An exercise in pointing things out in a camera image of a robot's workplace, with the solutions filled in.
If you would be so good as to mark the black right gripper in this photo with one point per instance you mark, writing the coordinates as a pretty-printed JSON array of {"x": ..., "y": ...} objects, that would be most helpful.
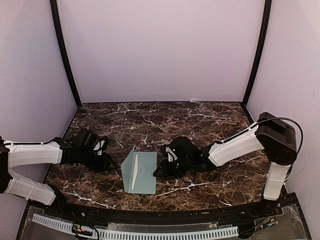
[{"x": 165, "y": 170}]

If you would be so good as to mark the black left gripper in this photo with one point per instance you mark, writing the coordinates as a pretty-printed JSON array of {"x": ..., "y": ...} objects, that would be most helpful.
[{"x": 104, "y": 164}]

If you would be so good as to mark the blue-grey envelope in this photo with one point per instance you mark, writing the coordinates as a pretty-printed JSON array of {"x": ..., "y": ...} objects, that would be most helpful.
[{"x": 145, "y": 181}]

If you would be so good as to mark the cream letter paper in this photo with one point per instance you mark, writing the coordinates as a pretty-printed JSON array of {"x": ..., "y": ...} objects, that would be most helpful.
[{"x": 135, "y": 171}]

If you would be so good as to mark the white-sleeved left robot arm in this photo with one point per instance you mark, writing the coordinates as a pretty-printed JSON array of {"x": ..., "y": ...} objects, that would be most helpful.
[{"x": 17, "y": 154}]

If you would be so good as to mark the white-sleeved robot arm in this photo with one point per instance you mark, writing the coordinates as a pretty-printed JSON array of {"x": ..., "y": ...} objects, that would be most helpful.
[
  {"x": 281, "y": 139},
  {"x": 17, "y": 154}
]

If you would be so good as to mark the white-sleeved right robot arm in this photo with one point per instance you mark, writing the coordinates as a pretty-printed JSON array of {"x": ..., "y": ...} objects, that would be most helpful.
[{"x": 281, "y": 139}]

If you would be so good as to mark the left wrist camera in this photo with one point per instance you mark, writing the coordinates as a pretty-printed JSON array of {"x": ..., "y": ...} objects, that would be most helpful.
[{"x": 85, "y": 140}]

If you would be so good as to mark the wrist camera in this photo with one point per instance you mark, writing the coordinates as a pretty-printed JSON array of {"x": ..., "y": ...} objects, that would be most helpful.
[
  {"x": 179, "y": 148},
  {"x": 85, "y": 140}
]

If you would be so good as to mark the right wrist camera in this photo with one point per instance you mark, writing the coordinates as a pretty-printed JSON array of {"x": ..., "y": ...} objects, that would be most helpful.
[{"x": 179, "y": 148}]

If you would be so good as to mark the white slotted cable duct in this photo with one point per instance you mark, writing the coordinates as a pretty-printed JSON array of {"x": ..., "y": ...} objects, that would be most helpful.
[{"x": 121, "y": 231}]

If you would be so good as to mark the black front rail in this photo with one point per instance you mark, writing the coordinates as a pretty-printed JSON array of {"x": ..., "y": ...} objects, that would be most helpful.
[{"x": 239, "y": 214}]

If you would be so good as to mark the left black frame post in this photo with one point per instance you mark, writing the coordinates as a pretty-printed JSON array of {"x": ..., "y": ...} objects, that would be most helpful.
[{"x": 63, "y": 52}]

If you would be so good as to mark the black frame post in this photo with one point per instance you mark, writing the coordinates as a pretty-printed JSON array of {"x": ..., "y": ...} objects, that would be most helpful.
[
  {"x": 63, "y": 52},
  {"x": 258, "y": 53}
]

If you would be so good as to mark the right black frame post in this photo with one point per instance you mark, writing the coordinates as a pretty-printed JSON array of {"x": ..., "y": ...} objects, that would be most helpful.
[{"x": 258, "y": 53}]

